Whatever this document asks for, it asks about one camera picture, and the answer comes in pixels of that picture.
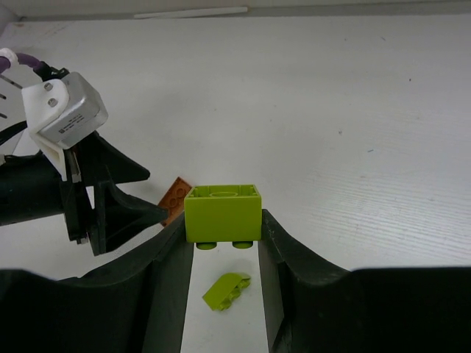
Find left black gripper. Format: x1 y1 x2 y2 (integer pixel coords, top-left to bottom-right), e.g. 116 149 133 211
1 132 168 256

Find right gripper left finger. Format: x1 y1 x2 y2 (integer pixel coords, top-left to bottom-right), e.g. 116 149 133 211
1 217 194 352

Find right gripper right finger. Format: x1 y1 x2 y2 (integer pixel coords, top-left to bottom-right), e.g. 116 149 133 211
258 210 470 352

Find brown lego brick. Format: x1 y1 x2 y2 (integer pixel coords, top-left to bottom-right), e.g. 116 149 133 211
158 177 192 227

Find lime curved lego brick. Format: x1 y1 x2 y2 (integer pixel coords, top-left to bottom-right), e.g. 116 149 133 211
202 272 251 311

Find lime square lego brick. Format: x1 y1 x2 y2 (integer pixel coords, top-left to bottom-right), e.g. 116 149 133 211
184 185 262 250

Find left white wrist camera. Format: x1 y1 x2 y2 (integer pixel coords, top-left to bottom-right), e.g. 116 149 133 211
21 72 108 181

